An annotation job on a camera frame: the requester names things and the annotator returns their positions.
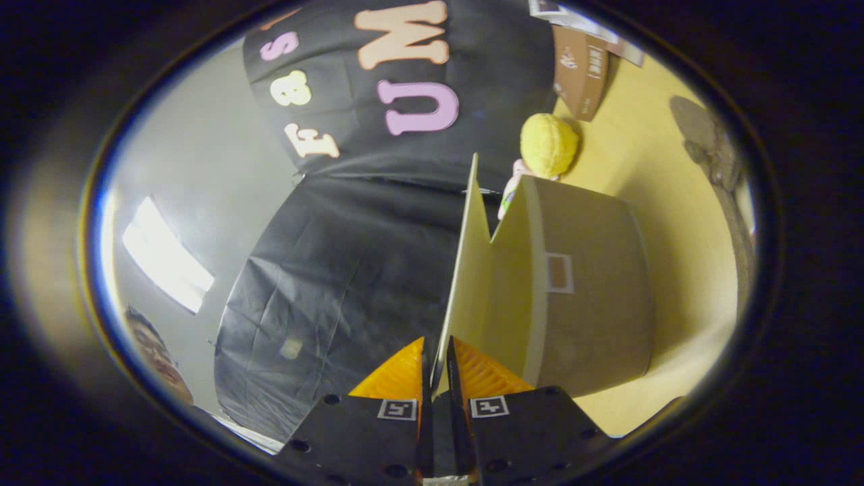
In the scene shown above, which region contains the beige fabric storage box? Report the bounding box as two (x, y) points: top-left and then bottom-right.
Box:
(432, 154), (657, 399)

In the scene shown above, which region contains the pink book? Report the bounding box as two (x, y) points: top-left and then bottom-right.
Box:
(604, 34), (645, 68)

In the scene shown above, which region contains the pink and green plush toy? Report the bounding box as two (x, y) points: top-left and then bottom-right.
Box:
(497, 159), (561, 221)

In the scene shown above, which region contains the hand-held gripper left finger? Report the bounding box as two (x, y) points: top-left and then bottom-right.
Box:
(272, 336), (434, 486)

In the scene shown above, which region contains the white book with portrait cover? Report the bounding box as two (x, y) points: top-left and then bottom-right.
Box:
(529, 0), (618, 41)

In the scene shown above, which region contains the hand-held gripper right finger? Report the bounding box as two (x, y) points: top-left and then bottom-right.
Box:
(445, 336), (616, 486)

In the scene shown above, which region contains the yellow plush toy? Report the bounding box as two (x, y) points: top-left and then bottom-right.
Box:
(520, 113), (580, 179)

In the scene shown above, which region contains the brown book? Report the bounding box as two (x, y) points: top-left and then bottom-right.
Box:
(552, 26), (610, 122)

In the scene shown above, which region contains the brown fuzzy shoe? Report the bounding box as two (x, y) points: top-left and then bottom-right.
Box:
(683, 125), (757, 318)

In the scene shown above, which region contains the person's head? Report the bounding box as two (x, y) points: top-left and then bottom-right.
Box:
(124, 305), (196, 407)

